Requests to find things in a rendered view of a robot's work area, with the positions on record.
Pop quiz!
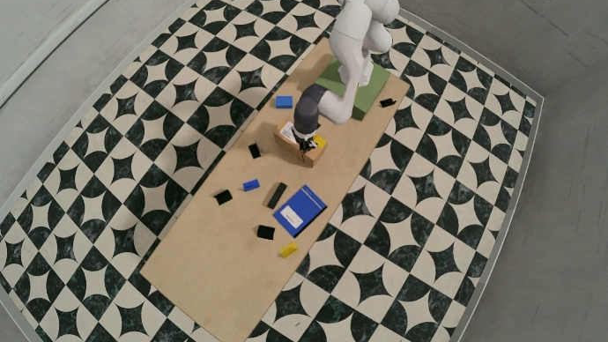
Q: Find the blue rectangular block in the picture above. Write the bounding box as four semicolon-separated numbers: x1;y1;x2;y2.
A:
276;96;293;109

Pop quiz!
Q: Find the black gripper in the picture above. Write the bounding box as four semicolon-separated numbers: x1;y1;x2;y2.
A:
291;128;318;154

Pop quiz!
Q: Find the brown cardboard box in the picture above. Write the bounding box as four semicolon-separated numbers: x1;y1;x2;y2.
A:
273;116;328;168

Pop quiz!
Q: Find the blue notebook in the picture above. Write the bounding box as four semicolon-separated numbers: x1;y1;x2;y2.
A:
273;185;328;239

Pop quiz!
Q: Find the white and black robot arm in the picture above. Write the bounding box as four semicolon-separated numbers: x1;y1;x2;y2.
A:
293;0;399;141

